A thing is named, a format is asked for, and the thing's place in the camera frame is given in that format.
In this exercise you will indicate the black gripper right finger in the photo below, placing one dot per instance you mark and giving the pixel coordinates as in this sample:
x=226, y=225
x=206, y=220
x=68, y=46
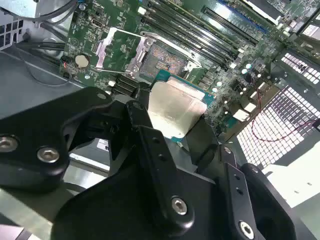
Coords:
x=236, y=180

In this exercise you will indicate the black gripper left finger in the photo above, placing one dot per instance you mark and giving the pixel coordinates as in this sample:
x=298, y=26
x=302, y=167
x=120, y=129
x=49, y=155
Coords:
x=32, y=130

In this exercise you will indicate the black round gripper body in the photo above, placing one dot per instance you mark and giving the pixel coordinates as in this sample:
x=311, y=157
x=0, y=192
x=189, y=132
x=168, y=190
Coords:
x=112, y=212

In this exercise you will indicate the silver CPU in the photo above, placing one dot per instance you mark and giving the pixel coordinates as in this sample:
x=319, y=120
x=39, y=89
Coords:
x=175, y=105

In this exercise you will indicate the metal socket cover frame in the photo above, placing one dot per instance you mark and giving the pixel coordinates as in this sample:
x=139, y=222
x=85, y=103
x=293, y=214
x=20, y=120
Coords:
x=102, y=50

